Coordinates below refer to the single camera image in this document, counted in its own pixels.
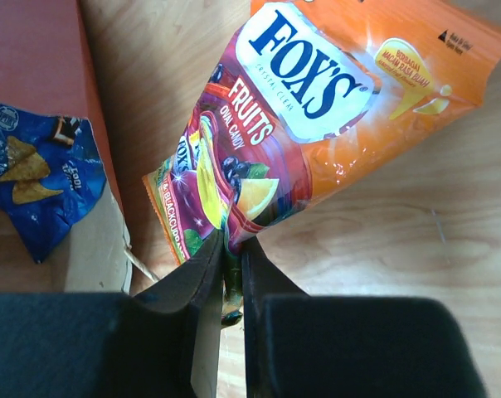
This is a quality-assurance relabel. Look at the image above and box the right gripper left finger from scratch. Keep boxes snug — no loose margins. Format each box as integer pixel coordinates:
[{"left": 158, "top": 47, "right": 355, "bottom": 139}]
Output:
[{"left": 0, "top": 232, "right": 224, "bottom": 397}]

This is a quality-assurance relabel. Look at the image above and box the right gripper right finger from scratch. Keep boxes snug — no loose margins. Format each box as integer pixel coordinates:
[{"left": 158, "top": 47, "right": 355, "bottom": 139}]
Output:
[{"left": 241, "top": 239, "right": 487, "bottom": 397}]

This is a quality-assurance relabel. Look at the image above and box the blue Doritos chips packet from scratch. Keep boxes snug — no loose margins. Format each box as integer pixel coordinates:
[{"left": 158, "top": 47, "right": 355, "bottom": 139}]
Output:
[{"left": 0, "top": 103, "right": 106, "bottom": 263}]

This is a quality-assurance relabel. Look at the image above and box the orange Fox's fruits packet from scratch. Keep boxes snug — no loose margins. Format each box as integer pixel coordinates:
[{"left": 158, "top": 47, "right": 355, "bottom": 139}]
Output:
[{"left": 143, "top": 1, "right": 501, "bottom": 326}]

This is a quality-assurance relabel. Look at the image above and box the red brown paper bag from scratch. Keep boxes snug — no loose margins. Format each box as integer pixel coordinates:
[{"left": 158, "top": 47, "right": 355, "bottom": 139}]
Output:
[{"left": 0, "top": 1, "right": 143, "bottom": 294}]

